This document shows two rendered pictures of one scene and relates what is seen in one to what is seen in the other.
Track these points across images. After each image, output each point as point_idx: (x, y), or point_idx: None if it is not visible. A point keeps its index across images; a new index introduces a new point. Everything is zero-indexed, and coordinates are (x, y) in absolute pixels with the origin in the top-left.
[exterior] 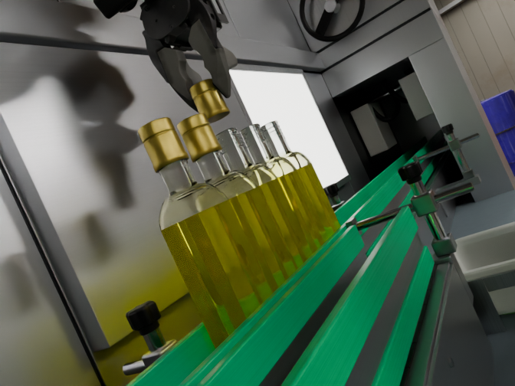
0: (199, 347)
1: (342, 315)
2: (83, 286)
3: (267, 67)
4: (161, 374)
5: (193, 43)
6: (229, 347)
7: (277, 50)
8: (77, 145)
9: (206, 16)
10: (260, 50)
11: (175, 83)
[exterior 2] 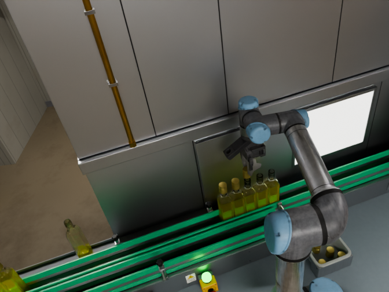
0: (216, 213)
1: (223, 242)
2: (204, 188)
3: (335, 100)
4: (206, 216)
5: (246, 163)
6: (213, 226)
7: (360, 81)
8: (213, 161)
9: (249, 164)
10: (339, 89)
11: (242, 161)
